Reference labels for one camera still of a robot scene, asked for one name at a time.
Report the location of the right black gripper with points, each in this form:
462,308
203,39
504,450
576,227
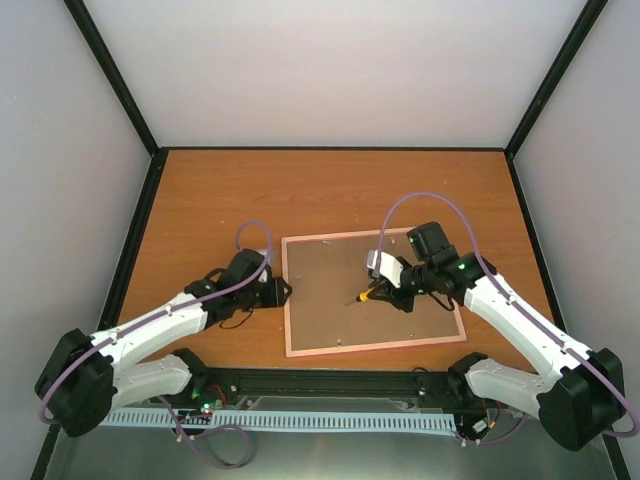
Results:
403,303

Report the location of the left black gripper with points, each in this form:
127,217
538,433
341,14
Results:
276,296

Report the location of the yellow handled screwdriver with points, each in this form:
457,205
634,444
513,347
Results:
361,297

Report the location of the pink picture frame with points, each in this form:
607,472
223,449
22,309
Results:
326,272

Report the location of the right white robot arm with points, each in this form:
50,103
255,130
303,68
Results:
574,391

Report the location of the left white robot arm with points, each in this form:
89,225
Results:
87,376

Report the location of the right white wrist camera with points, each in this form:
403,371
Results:
381,265

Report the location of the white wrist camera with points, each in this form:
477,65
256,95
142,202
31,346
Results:
268,254
381,265

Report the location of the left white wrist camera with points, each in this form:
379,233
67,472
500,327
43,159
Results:
268,254

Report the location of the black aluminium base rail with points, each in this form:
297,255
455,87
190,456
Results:
426,389

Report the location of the light blue cable duct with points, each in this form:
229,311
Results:
288,421

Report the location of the right black corner post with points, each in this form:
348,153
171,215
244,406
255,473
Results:
573,42

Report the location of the black corner post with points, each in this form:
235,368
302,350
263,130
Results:
99,49
573,42

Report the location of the left black corner post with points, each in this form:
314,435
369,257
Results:
99,49

